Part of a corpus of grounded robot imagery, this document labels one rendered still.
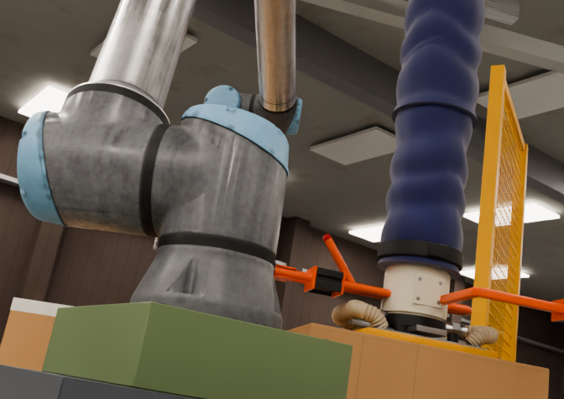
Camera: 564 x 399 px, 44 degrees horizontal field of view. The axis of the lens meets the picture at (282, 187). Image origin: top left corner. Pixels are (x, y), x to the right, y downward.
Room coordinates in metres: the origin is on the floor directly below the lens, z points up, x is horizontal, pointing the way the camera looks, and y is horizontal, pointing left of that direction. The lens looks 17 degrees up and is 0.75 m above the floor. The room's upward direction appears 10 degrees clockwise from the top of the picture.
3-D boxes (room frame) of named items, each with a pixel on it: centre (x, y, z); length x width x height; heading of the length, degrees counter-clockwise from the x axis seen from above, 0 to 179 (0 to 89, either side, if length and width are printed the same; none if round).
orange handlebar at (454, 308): (1.67, -0.22, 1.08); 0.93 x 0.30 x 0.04; 100
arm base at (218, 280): (0.88, 0.07, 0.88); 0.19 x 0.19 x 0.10
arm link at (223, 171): (0.88, 0.08, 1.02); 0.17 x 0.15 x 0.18; 83
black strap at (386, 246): (1.82, -0.40, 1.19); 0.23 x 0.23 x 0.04
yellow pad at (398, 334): (1.73, -0.41, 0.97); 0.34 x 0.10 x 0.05; 100
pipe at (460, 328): (1.83, -0.40, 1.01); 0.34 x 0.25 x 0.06; 100
